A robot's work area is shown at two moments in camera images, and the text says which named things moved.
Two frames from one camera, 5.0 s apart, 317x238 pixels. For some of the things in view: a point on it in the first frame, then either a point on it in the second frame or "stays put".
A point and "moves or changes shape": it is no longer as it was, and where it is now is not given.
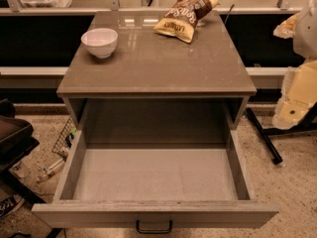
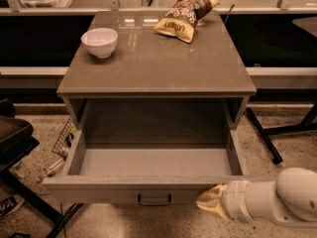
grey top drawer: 156,181 moves or changes shape
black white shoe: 10,204 stays put
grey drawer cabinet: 156,88 stays put
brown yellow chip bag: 182,20 stays put
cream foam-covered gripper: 306,34 to 234,198
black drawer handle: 170,227 to 139,196
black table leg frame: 308,124 stays put
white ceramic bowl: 100,41 stays put
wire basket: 65,138 stays put
